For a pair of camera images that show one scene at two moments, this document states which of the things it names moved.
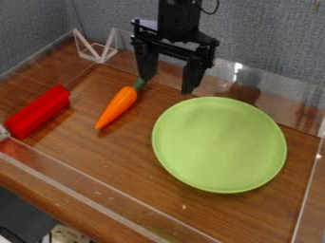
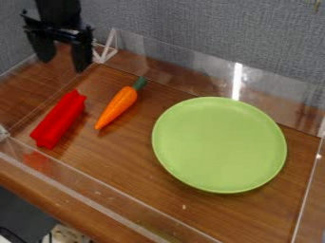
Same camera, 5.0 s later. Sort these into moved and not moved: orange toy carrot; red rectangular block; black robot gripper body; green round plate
Moved: black robot gripper body; red rectangular block
Not moved: orange toy carrot; green round plate
